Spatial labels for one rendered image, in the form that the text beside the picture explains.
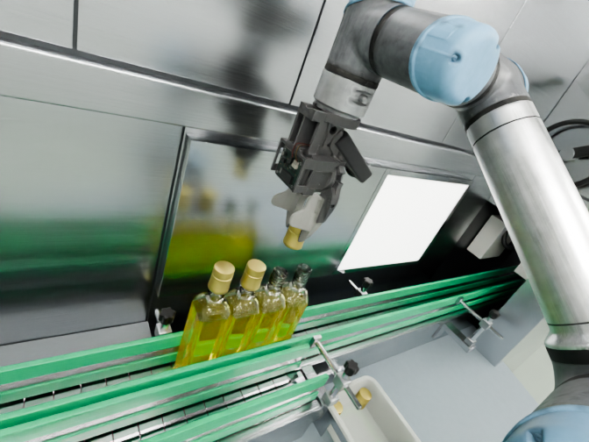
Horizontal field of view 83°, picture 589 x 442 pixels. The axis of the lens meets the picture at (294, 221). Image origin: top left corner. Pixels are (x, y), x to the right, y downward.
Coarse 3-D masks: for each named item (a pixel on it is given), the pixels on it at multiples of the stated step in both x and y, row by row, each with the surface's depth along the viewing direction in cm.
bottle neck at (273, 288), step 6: (276, 270) 62; (282, 270) 62; (270, 276) 62; (276, 276) 60; (282, 276) 60; (270, 282) 61; (276, 282) 60; (282, 282) 61; (270, 288) 61; (276, 288) 61; (270, 294) 62; (276, 294) 62
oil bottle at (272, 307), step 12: (264, 288) 63; (264, 300) 61; (276, 300) 62; (264, 312) 61; (276, 312) 63; (264, 324) 63; (276, 324) 66; (252, 336) 64; (264, 336) 66; (252, 348) 67
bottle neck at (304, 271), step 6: (300, 264) 65; (306, 264) 66; (300, 270) 63; (306, 270) 66; (294, 276) 65; (300, 276) 64; (306, 276) 64; (294, 282) 65; (300, 282) 64; (294, 288) 65; (300, 288) 65
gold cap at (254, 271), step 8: (248, 264) 56; (256, 264) 57; (264, 264) 58; (248, 272) 56; (256, 272) 55; (264, 272) 56; (240, 280) 58; (248, 280) 56; (256, 280) 56; (248, 288) 57; (256, 288) 57
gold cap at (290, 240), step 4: (288, 228) 56; (292, 228) 55; (296, 228) 55; (288, 232) 56; (292, 232) 55; (296, 232) 55; (300, 232) 55; (288, 236) 56; (292, 236) 55; (296, 236) 55; (284, 240) 57; (288, 240) 56; (292, 240) 56; (296, 240) 56; (284, 244) 57; (288, 244) 56; (292, 244) 56; (296, 244) 56; (300, 244) 56; (292, 248) 56; (296, 248) 56; (300, 248) 57
